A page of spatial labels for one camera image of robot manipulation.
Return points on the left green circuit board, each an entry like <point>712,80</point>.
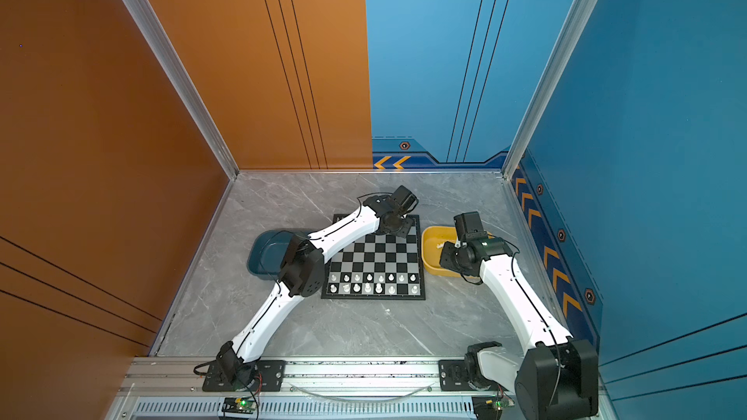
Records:
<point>240,408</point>

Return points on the yellow plastic tray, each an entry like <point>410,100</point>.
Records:
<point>433,240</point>

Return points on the teal plastic tray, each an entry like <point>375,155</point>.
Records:
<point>268,251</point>

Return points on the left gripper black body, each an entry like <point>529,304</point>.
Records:
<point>403,226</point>

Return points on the aluminium mounting rail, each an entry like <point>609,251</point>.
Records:
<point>400,387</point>

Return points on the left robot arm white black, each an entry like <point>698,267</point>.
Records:
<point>301,275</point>

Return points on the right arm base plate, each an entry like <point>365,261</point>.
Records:
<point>452,374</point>

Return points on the right circuit board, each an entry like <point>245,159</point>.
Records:
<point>491,408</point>

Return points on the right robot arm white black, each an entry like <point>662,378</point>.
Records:
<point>557,378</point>

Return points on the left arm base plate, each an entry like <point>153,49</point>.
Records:
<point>261,376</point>

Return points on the black white chessboard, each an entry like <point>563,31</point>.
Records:
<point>380,253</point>

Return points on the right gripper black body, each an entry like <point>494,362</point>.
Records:
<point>452,258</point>

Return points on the white chess pieces row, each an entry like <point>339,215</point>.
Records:
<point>386,285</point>

